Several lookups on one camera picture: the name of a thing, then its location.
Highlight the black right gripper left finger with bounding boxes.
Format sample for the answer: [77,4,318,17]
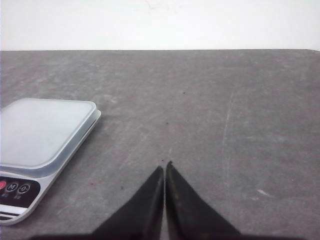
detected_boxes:
[93,165,164,240]

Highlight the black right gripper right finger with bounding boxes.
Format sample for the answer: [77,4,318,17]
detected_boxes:
[165,160,242,240]

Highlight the silver digital kitchen scale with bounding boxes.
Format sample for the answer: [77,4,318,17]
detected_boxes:
[0,98,102,226]

